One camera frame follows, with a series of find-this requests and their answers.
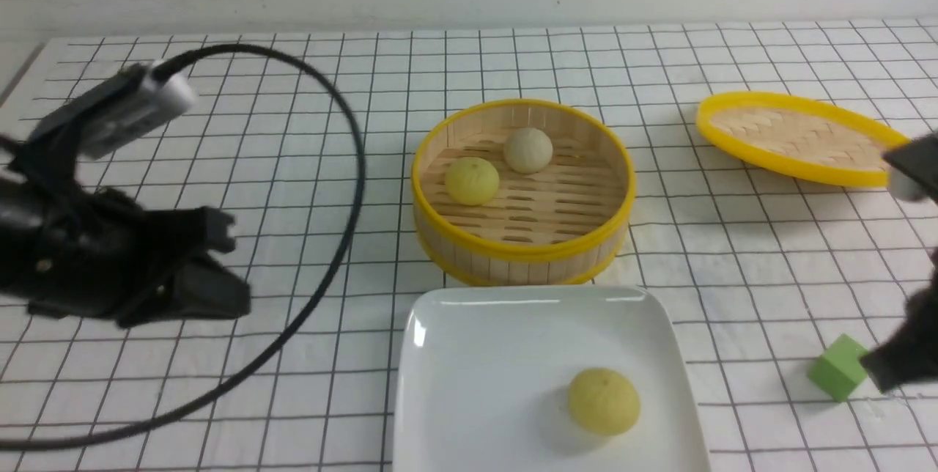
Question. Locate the yellow bamboo steamer lid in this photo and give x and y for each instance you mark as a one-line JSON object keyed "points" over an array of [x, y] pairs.
{"points": [[799, 137]]}

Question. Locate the white grid tablecloth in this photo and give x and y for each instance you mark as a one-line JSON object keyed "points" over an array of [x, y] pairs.
{"points": [[759, 272]]}

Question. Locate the green foam cube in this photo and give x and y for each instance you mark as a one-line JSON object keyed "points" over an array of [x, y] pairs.
{"points": [[838, 371]]}

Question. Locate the white square plate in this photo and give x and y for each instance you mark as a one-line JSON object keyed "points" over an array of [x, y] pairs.
{"points": [[484, 372]]}

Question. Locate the yellow bamboo steamer basket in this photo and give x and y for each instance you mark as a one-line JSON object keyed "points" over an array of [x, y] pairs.
{"points": [[562, 225]]}

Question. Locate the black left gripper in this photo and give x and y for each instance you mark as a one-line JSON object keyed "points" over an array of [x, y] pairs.
{"points": [[68, 252]]}

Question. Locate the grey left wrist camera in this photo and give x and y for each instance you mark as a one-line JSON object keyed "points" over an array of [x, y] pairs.
{"points": [[112, 114]]}

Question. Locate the yellow steamed bun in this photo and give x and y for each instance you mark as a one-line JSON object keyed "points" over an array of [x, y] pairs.
{"points": [[471, 181], [603, 401]]}

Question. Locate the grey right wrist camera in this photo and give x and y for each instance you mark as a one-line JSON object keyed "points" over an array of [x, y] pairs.
{"points": [[912, 169]]}

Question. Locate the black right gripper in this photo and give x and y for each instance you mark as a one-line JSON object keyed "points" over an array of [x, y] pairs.
{"points": [[909, 356]]}

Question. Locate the white steamed bun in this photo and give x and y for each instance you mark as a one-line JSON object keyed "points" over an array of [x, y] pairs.
{"points": [[528, 150]]}

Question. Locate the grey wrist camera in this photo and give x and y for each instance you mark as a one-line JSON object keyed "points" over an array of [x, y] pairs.
{"points": [[912, 169], [112, 114]]}

